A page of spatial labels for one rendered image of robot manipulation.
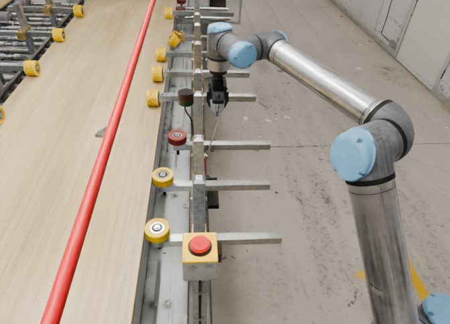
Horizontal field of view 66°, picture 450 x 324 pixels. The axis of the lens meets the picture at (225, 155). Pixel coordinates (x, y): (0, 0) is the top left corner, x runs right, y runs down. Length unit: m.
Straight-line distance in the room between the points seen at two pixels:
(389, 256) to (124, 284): 0.70
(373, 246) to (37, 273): 0.91
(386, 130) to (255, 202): 1.68
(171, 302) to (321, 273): 1.13
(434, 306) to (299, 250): 1.18
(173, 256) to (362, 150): 0.88
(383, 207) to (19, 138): 1.39
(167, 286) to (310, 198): 1.49
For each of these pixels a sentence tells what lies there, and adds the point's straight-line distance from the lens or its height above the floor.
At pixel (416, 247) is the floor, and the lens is 2.58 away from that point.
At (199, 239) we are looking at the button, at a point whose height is 1.23.
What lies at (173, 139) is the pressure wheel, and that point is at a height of 0.91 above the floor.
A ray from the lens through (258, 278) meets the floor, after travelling 2.11.
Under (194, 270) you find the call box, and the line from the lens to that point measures 0.72.
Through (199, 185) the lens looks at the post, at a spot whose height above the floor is 1.15.
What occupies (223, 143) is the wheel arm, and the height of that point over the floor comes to 0.86.
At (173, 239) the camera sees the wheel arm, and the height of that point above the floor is 0.85.
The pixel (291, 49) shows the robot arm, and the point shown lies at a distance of 1.20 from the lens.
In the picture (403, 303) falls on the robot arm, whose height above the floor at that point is 0.99.
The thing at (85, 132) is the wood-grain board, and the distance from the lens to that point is 1.60.
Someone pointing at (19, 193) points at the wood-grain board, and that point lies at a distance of 1.40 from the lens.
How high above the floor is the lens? 1.80
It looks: 40 degrees down
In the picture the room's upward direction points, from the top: 3 degrees clockwise
